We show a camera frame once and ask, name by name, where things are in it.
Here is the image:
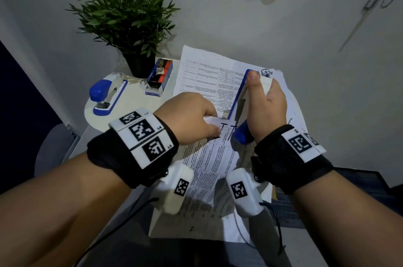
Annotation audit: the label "person's left hand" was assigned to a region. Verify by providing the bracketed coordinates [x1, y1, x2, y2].
[154, 92, 222, 146]

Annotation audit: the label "person's right hand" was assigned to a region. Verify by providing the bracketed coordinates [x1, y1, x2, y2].
[245, 71, 288, 144]

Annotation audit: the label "blue white stapler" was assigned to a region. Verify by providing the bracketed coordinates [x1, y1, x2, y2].
[227, 69, 273, 145]
[89, 72, 129, 117]

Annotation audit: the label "stack of printed papers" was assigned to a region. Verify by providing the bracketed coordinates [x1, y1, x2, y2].
[172, 44, 308, 139]

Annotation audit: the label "printed paper bundle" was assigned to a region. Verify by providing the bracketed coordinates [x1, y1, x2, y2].
[149, 115, 275, 244]

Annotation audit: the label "blue staples box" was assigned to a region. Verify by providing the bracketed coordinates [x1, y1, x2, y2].
[145, 58, 174, 98]

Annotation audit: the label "person's right forearm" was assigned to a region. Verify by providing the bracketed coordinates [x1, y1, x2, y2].
[289, 170, 403, 267]

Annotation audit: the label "person's left forearm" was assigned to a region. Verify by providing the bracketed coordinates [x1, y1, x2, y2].
[0, 152, 133, 267]

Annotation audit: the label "person's grey trousers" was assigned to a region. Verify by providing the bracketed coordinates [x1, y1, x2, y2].
[79, 188, 284, 267]

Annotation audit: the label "green potted plant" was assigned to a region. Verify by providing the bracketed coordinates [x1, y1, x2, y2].
[66, 0, 181, 79]

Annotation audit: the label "grey round stool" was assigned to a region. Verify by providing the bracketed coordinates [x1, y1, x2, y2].
[34, 123, 79, 178]

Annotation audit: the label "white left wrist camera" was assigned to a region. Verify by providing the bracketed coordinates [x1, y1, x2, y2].
[150, 162, 195, 216]

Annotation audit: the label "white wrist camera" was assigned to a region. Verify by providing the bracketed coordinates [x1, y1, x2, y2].
[225, 168, 265, 219]
[150, 162, 195, 216]

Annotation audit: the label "black left wrist strap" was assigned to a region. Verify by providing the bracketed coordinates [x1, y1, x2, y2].
[87, 107, 180, 189]

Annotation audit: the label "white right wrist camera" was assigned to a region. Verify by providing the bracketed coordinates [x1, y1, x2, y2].
[225, 168, 265, 219]

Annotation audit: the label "black right camera cable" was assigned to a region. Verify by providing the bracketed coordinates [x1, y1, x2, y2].
[259, 201, 286, 255]

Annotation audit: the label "black camera cable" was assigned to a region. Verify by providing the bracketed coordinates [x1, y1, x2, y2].
[259, 201, 286, 255]
[73, 197, 160, 267]

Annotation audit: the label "black left camera cable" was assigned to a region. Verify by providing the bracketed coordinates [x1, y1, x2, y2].
[73, 197, 160, 267]

